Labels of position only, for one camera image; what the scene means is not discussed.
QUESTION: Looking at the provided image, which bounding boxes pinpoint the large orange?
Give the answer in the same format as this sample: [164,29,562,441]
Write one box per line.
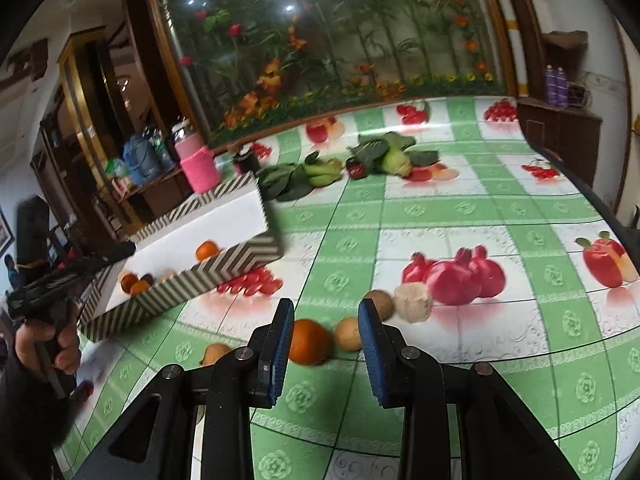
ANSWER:
[288,318,333,366]
[130,280,151,297]

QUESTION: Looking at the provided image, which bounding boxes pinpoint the green leafy vegetable left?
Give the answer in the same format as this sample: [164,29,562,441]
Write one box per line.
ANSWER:
[257,151,342,203]

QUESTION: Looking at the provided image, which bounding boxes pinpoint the beige rice cake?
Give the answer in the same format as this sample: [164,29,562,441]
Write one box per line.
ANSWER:
[158,270,176,282]

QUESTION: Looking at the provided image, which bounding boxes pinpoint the green leafy vegetable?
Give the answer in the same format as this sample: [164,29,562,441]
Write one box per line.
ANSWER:
[346,131,440,181]
[257,151,342,203]

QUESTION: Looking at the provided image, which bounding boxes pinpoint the red jujube date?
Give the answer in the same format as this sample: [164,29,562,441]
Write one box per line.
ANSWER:
[141,273,154,286]

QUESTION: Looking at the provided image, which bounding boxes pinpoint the dark red cherry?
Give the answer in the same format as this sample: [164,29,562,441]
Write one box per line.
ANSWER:
[345,158,368,180]

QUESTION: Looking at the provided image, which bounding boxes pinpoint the blue water jug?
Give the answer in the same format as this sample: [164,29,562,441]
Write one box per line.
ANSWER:
[122,133,162,186]

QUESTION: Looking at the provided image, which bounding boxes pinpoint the wooden side cabinet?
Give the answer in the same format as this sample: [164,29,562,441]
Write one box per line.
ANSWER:
[116,167,193,231]

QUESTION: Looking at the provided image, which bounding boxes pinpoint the person's left hand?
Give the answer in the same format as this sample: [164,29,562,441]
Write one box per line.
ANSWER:
[14,304,81,379]

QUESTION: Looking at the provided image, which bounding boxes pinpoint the yellow-brown round fruit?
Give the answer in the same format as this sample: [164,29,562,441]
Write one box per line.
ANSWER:
[334,316,362,352]

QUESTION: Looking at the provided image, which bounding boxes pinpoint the white tray striped rim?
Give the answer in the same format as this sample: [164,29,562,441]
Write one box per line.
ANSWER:
[78,174,283,341]

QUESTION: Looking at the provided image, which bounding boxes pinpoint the purple bottles pair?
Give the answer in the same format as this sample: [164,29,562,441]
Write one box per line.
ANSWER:
[544,65,568,110]

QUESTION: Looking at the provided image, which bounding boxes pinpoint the small orange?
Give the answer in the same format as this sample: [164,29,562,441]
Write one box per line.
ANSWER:
[119,272,139,295]

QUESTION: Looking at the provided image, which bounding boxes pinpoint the small tangerine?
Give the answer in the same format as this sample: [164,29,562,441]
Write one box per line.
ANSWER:
[195,240,220,261]

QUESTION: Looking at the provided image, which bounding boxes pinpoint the pink knitted sleeve bottle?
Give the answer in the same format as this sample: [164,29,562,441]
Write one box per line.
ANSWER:
[171,118,221,194]

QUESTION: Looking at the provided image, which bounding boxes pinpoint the green leafy vegetable right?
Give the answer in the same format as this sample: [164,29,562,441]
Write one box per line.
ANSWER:
[346,131,440,181]

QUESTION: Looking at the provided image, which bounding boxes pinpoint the small dark jar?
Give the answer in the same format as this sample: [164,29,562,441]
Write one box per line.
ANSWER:
[232,148,260,174]

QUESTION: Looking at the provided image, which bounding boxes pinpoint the white rice cake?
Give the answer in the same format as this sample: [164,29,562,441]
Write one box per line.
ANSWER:
[394,282,433,323]

